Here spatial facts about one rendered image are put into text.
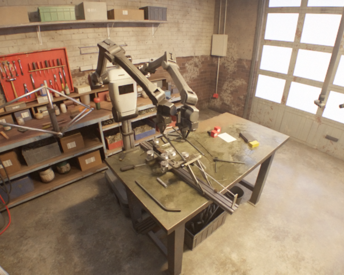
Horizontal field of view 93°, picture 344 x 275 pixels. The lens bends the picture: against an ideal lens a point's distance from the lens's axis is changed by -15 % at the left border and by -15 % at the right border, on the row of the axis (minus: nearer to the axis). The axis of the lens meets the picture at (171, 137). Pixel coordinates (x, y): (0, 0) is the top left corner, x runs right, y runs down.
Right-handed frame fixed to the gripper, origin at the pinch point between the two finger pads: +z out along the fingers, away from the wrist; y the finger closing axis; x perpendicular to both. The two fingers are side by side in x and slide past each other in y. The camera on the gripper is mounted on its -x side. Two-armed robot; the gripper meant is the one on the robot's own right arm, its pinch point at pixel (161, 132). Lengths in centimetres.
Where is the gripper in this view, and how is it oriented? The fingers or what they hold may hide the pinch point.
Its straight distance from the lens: 123.0
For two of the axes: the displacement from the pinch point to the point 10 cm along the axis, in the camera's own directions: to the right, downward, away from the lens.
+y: 9.2, -2.0, 3.5
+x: -4.0, -4.5, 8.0
